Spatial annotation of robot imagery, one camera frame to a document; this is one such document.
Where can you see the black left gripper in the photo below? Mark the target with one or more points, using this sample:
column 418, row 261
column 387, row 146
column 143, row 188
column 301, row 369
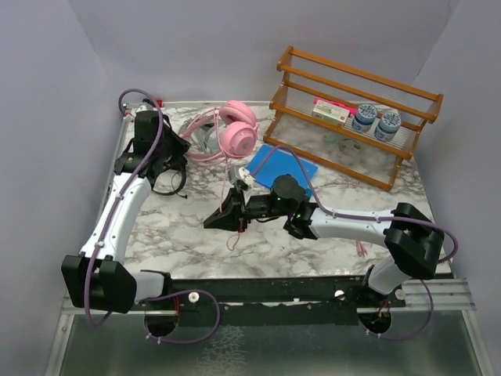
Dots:
column 182, row 144

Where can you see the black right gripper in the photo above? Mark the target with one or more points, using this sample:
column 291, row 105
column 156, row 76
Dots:
column 227, row 216

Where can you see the black headphones with cable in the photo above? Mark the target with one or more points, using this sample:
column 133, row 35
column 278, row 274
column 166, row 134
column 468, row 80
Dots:
column 177, row 183

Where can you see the grey white headphones with cable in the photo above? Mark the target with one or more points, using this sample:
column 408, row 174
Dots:
column 203, row 135

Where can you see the pink headphones with cable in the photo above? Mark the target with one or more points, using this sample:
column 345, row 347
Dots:
column 236, row 130

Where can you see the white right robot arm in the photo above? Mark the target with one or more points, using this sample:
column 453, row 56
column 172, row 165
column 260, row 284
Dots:
column 414, row 242

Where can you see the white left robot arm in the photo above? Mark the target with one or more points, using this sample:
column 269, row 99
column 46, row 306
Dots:
column 96, row 277

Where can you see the blue plastic board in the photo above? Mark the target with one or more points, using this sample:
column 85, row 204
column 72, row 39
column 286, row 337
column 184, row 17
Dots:
column 280, row 163

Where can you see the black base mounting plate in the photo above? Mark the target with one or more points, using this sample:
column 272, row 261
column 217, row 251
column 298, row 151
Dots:
column 276, row 301

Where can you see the clear tape roll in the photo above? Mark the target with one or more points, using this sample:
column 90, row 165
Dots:
column 349, row 151

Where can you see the white green cardboard box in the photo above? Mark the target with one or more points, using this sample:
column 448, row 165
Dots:
column 330, row 113

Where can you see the blue white jar left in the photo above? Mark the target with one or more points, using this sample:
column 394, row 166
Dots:
column 364, row 118

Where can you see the blue white jar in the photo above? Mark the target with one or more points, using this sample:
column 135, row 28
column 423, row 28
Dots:
column 364, row 118
column 388, row 125

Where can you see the wooden two-tier rack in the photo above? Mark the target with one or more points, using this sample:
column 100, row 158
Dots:
column 307, row 76

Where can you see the blue white jar right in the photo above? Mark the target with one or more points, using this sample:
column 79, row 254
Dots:
column 388, row 125

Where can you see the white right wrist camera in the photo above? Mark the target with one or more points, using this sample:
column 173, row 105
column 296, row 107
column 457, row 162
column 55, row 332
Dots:
column 241, row 178

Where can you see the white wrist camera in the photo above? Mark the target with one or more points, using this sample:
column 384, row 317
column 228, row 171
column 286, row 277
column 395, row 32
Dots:
column 241, row 178
column 131, row 109

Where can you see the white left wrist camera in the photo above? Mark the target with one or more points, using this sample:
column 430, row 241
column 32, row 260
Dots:
column 131, row 109

